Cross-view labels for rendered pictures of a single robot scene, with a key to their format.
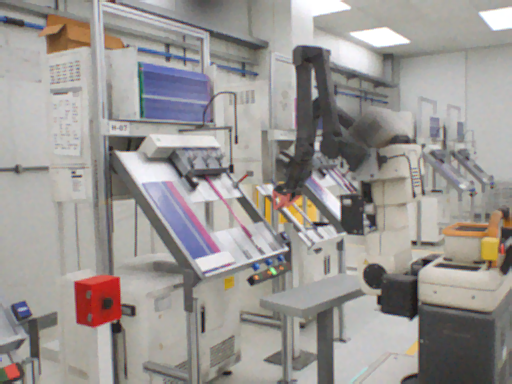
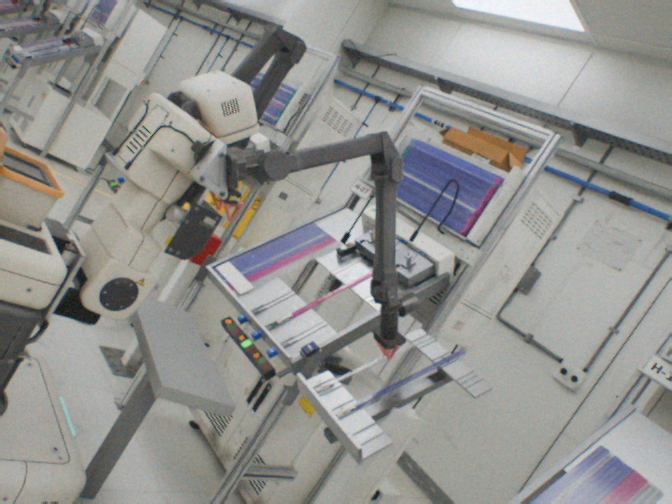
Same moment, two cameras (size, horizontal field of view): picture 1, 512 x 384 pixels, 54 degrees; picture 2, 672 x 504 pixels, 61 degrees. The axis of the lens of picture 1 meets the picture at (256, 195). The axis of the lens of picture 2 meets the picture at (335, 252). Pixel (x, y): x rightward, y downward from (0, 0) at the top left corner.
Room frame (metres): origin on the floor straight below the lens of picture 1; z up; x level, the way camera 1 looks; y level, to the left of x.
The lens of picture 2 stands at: (2.83, -1.99, 1.28)
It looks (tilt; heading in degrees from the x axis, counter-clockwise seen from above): 5 degrees down; 100
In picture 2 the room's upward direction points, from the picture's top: 33 degrees clockwise
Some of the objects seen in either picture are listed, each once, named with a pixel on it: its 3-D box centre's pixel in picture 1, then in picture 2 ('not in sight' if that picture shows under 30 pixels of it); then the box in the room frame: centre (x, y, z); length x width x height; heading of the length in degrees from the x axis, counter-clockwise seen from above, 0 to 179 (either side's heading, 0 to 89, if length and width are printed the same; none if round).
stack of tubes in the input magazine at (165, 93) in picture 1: (169, 95); (442, 187); (2.63, 0.43, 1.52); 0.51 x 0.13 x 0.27; 146
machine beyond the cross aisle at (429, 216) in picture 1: (419, 170); not in sight; (6.81, -2.21, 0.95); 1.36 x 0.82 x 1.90; 56
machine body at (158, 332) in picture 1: (153, 326); (300, 417); (2.65, 0.56, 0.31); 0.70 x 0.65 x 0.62; 146
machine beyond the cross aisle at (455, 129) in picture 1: (447, 167); not in sight; (8.00, -3.03, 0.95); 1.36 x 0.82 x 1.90; 56
